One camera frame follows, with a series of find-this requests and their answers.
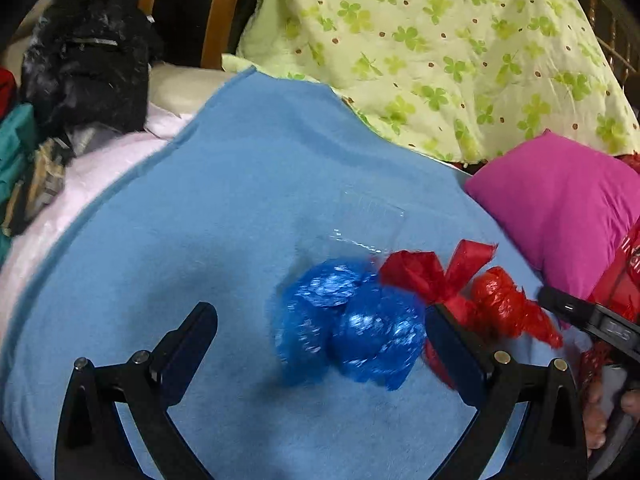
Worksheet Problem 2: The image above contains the red garment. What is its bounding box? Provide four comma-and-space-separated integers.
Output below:
0, 67, 18, 111

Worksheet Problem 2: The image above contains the blue plastic bag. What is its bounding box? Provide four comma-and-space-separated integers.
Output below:
275, 257, 427, 392

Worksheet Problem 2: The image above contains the wooden cabinet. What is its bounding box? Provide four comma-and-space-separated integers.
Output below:
137, 0, 266, 71

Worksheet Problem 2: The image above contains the camouflage cloth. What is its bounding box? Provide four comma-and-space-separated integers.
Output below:
10, 132, 76, 233

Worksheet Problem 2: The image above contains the person's right hand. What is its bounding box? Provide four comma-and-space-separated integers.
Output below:
582, 385, 633, 458

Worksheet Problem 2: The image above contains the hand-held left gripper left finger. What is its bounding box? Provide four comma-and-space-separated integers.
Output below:
54, 301, 219, 480

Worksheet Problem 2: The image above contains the red printed shopping bag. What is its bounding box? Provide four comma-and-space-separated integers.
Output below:
592, 220, 640, 323

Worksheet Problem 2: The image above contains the teal garment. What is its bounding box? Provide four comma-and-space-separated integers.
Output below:
0, 104, 40, 241

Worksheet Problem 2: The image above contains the blue blanket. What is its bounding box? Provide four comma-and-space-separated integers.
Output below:
0, 67, 591, 480

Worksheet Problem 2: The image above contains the magenta pillow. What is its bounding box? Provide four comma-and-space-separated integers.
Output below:
464, 130, 640, 306

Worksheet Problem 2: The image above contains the dark red plastic bag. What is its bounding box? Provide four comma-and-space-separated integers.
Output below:
378, 240, 499, 388

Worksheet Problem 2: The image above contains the green clover print quilt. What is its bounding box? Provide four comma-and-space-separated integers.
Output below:
222, 0, 640, 166

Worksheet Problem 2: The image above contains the black puffer jacket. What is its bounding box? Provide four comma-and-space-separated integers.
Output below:
20, 0, 163, 136

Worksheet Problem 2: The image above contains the clear plastic packaging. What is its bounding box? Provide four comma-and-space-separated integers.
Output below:
327, 187, 407, 256

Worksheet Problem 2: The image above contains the orange-red plastic bag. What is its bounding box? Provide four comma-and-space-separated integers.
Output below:
470, 266, 564, 350

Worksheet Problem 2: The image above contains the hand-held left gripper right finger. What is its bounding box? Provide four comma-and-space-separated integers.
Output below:
425, 302, 588, 480

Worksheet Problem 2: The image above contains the wooden stair railing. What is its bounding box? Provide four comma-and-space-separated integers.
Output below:
560, 0, 640, 86

